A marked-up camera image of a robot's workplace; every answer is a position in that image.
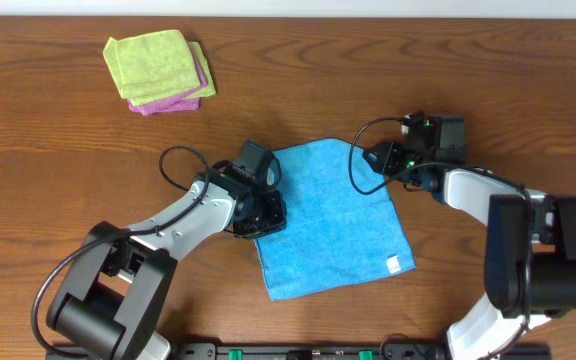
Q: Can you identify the bottom purple folded cloth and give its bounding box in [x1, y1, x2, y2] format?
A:
[129, 98, 201, 116]

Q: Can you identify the green folded cloth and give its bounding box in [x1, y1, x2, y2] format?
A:
[103, 30, 200, 105]
[130, 41, 218, 108]

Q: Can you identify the lower green folded cloth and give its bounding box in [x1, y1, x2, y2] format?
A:
[130, 41, 218, 108]

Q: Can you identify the top green folded cloth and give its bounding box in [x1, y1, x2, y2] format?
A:
[103, 30, 200, 105]

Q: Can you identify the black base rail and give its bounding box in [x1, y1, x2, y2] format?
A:
[168, 337, 449, 360]

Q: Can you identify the blue microfiber cloth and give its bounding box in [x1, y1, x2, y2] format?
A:
[255, 138, 416, 301]

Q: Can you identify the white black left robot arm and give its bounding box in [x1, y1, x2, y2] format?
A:
[31, 141, 286, 360]

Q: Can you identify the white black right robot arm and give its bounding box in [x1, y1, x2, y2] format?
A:
[362, 112, 576, 359]

